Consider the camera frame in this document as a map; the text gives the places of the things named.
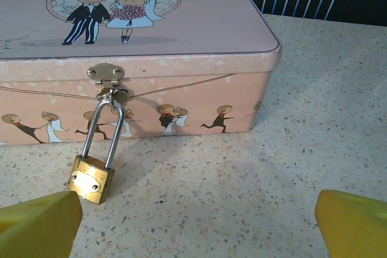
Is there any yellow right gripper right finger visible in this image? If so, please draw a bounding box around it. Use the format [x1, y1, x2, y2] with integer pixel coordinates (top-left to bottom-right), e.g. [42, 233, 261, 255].
[314, 189, 387, 258]

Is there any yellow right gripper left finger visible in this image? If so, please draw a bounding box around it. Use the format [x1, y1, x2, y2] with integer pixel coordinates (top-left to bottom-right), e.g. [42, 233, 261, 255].
[0, 190, 83, 258]

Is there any brass padlock with steel shackle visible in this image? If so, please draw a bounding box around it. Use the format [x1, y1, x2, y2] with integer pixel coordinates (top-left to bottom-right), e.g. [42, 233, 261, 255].
[67, 88, 125, 206]

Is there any pink wedding print tin box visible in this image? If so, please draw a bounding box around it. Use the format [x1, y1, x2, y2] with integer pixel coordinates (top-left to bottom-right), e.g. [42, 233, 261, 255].
[0, 0, 284, 147]

